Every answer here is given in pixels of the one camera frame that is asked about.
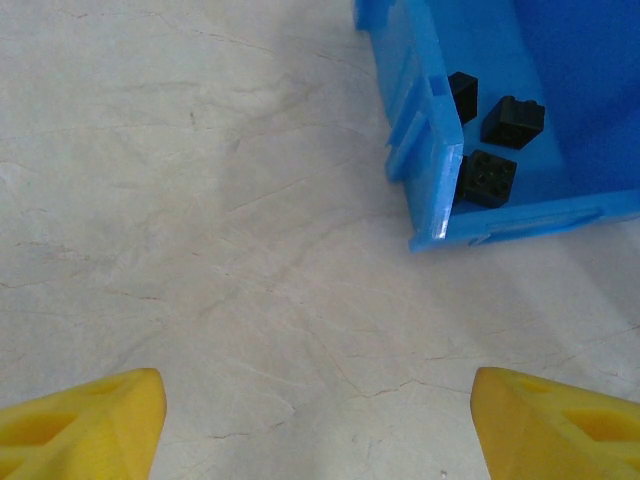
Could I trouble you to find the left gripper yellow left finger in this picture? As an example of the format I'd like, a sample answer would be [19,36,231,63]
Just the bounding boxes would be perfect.
[0,368,168,480]

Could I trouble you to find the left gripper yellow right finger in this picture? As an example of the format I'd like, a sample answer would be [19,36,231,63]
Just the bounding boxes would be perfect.
[471,366,640,480]

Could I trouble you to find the black square lego brick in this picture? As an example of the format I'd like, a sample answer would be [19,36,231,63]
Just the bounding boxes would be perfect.
[457,148,519,209]
[479,94,547,151]
[446,71,480,126]

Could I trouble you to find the blue plastic bin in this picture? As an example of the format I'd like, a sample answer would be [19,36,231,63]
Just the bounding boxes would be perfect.
[353,0,640,254]

